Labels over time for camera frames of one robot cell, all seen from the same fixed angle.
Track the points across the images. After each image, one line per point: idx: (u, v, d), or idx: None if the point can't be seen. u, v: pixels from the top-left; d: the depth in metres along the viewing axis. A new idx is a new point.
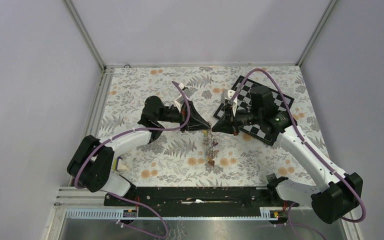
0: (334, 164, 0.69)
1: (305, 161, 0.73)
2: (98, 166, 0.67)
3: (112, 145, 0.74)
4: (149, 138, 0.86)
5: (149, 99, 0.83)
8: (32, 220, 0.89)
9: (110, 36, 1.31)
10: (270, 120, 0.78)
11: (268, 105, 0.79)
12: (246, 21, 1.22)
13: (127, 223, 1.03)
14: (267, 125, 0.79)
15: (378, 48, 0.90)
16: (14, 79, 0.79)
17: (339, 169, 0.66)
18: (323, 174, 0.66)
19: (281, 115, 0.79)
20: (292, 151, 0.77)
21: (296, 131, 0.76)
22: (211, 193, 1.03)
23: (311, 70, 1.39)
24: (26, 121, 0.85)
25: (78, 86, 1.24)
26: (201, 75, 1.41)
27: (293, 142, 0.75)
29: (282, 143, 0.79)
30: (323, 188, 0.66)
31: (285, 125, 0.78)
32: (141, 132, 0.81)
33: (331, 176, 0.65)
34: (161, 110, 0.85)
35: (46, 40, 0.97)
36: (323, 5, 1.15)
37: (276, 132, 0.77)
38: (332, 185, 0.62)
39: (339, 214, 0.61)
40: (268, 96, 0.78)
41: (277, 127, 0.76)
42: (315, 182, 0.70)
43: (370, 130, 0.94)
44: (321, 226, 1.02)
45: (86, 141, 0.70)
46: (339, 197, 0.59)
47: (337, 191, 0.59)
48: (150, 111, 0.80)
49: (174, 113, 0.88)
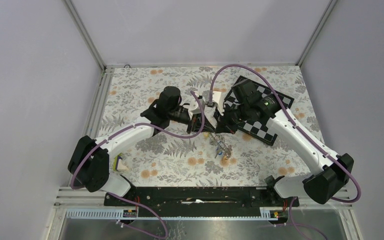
0: (326, 147, 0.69)
1: (297, 145, 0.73)
2: (93, 168, 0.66)
3: (108, 146, 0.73)
4: (152, 131, 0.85)
5: (168, 87, 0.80)
8: (32, 220, 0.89)
9: (110, 36, 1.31)
10: (258, 104, 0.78)
11: (250, 92, 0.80)
12: (246, 20, 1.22)
13: (127, 223, 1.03)
14: (256, 110, 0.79)
15: (378, 48, 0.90)
16: (13, 78, 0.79)
17: (331, 152, 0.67)
18: (316, 158, 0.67)
19: (268, 98, 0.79)
20: (284, 137, 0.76)
21: (287, 116, 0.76)
22: (211, 193, 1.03)
23: (311, 70, 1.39)
24: (26, 121, 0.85)
25: (78, 86, 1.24)
26: (201, 75, 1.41)
27: (285, 127, 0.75)
29: (274, 129, 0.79)
30: (318, 171, 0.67)
31: (274, 108, 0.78)
32: (142, 127, 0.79)
33: (324, 159, 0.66)
34: (176, 103, 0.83)
35: (46, 40, 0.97)
36: (323, 5, 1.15)
37: (267, 117, 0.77)
38: (326, 169, 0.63)
39: (331, 193, 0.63)
40: (247, 84, 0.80)
41: (266, 111, 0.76)
42: (308, 165, 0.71)
43: (369, 131, 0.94)
44: (321, 226, 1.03)
45: (82, 142, 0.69)
46: (333, 178, 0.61)
47: (330, 174, 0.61)
48: (169, 95, 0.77)
49: (184, 113, 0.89)
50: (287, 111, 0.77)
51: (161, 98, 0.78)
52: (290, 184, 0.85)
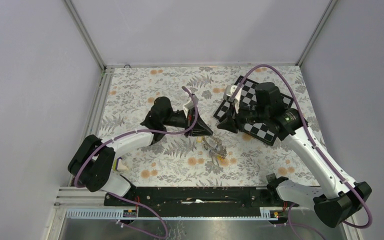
0: (344, 172, 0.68)
1: (314, 166, 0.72)
2: (99, 166, 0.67)
3: (114, 146, 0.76)
4: (150, 140, 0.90)
5: (158, 99, 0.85)
8: (32, 220, 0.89)
9: (110, 36, 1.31)
10: (279, 118, 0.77)
11: (274, 102, 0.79)
12: (246, 20, 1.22)
13: (127, 223, 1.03)
14: (275, 124, 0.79)
15: (378, 48, 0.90)
16: (13, 78, 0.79)
17: (349, 179, 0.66)
18: (333, 183, 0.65)
19: (290, 113, 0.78)
20: (301, 155, 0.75)
21: (307, 134, 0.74)
22: (211, 193, 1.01)
23: (311, 70, 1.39)
24: (26, 121, 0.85)
25: (78, 86, 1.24)
26: (201, 75, 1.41)
27: (304, 146, 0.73)
29: (291, 146, 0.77)
30: (332, 196, 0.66)
31: (294, 124, 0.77)
32: (143, 134, 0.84)
33: (341, 185, 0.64)
34: (168, 113, 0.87)
35: (46, 40, 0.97)
36: (323, 4, 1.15)
37: (286, 133, 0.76)
38: (342, 195, 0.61)
39: (343, 218, 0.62)
40: (274, 93, 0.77)
41: (286, 127, 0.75)
42: (322, 188, 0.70)
43: (369, 130, 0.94)
44: (321, 226, 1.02)
45: (88, 141, 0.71)
46: (347, 206, 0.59)
47: (345, 201, 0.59)
48: (159, 109, 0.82)
49: (178, 118, 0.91)
50: (307, 129, 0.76)
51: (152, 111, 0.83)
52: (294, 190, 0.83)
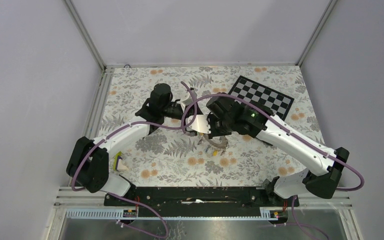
0: (322, 146, 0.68)
1: (294, 150, 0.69)
2: (95, 166, 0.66)
3: (107, 146, 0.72)
4: (147, 130, 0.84)
5: (158, 85, 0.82)
8: (32, 220, 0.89)
9: (110, 36, 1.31)
10: (246, 118, 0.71)
11: (229, 106, 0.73)
12: (246, 20, 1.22)
13: (127, 223, 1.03)
14: (243, 124, 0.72)
15: (378, 48, 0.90)
16: (13, 78, 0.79)
17: (329, 150, 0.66)
18: (319, 161, 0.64)
19: (251, 109, 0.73)
20: (278, 145, 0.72)
21: (277, 124, 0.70)
22: (211, 193, 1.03)
23: (311, 70, 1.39)
24: (26, 121, 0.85)
25: (78, 86, 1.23)
26: (201, 75, 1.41)
27: (279, 136, 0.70)
29: (265, 139, 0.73)
30: (321, 173, 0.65)
31: (261, 119, 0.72)
32: (139, 125, 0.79)
33: (326, 160, 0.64)
34: (166, 100, 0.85)
35: (46, 40, 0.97)
36: (323, 4, 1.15)
37: (258, 130, 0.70)
38: (331, 170, 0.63)
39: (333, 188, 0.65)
40: (222, 101, 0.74)
41: (256, 123, 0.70)
42: (309, 168, 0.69)
43: (369, 131, 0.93)
44: (322, 226, 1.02)
45: (80, 144, 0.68)
46: (338, 177, 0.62)
47: (335, 173, 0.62)
48: (158, 94, 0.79)
49: (176, 109, 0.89)
50: (273, 118, 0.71)
51: (151, 97, 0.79)
52: (289, 182, 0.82)
